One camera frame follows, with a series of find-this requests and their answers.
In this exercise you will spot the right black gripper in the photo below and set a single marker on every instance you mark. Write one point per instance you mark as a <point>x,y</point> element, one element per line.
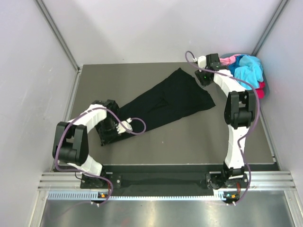
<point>199,76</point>

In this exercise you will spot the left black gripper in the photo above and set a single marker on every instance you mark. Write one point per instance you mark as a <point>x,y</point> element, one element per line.
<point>105,138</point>

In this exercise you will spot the black t shirt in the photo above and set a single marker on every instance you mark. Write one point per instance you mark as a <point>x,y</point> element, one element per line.
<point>176,97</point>

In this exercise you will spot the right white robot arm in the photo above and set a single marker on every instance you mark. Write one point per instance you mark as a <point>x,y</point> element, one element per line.
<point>239,114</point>

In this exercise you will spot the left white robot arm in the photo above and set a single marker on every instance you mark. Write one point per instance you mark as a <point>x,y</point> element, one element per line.
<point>71,144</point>

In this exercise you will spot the pink t shirt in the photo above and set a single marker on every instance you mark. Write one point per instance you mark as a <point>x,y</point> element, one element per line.
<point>230,61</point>

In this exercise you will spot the dark blue t shirt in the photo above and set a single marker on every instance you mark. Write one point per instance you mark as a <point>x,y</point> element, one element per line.
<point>232,67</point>

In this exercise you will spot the light cyan t shirt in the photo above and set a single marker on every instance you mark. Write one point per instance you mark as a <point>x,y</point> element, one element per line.
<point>249,69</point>

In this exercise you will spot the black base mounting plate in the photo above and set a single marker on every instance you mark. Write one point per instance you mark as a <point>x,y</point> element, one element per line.
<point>204,176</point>

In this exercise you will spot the red t shirt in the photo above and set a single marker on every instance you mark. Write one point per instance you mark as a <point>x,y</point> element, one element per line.
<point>261,90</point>

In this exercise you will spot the blue-grey laundry basket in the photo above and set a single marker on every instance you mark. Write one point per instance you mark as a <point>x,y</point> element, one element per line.
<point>265,80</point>

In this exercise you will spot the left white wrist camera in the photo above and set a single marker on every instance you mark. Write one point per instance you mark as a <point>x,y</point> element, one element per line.
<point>124,126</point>

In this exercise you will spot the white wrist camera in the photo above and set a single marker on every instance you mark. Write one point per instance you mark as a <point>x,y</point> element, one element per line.
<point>200,61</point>
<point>124,126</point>

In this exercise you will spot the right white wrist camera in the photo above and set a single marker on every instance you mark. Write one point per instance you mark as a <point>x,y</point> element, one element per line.
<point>200,61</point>

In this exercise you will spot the right aluminium corner post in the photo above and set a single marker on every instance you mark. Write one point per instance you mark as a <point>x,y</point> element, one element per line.
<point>270,25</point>

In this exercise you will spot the aluminium corner post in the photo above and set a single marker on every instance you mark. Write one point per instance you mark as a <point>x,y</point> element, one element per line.
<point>50,21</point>
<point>270,25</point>

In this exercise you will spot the grey slotted cable duct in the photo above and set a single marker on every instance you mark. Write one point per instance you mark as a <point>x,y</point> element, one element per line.
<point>217,195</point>

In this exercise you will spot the left aluminium corner post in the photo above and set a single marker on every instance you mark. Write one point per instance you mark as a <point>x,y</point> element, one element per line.
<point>50,21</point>

